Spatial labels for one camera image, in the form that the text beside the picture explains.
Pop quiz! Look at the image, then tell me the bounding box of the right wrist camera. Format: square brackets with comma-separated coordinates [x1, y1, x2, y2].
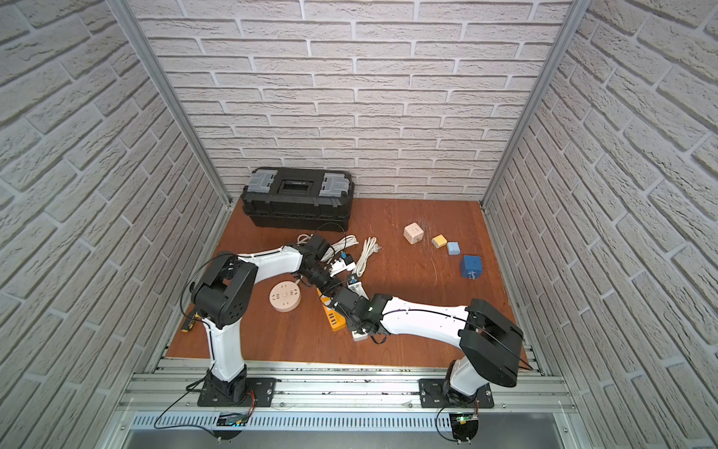
[346, 274, 368, 300]

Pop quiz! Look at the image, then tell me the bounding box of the black plastic toolbox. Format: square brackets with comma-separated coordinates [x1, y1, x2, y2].
[240, 167, 355, 231]

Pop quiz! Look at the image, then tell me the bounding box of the yellow charger plug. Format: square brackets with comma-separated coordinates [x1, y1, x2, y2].
[431, 235, 448, 249]

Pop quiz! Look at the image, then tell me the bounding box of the light blue charger plug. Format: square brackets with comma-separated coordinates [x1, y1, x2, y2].
[446, 241, 461, 256]

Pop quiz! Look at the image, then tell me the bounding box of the round pink power socket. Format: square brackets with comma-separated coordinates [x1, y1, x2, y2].
[269, 281, 301, 314]

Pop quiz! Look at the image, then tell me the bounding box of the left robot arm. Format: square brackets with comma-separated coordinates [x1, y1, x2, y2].
[191, 234, 333, 385]

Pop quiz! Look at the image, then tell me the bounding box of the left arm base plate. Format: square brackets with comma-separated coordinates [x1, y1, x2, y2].
[197, 376, 277, 408]

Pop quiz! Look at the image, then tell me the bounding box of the dark blue adapter plug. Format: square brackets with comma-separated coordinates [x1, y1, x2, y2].
[460, 256, 484, 280]

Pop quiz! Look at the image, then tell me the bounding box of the aluminium rail frame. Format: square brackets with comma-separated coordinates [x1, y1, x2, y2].
[100, 358, 589, 448]

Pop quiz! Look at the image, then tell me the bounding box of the orange power strip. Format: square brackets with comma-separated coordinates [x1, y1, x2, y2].
[317, 290, 347, 332]

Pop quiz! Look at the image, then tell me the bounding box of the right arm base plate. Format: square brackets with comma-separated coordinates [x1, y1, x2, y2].
[418, 378, 495, 410]

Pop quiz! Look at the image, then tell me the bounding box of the yellow tape measure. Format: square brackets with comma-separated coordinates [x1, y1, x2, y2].
[181, 314, 199, 333]

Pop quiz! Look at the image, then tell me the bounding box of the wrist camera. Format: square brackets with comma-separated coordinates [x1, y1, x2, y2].
[330, 252, 356, 276]
[346, 274, 368, 300]

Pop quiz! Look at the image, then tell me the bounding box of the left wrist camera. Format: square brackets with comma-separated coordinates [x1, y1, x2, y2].
[330, 252, 356, 276]

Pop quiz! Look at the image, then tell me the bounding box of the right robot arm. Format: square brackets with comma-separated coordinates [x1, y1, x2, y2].
[330, 287, 524, 398]

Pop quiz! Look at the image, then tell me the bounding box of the white power strip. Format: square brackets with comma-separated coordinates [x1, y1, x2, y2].
[352, 331, 368, 342]

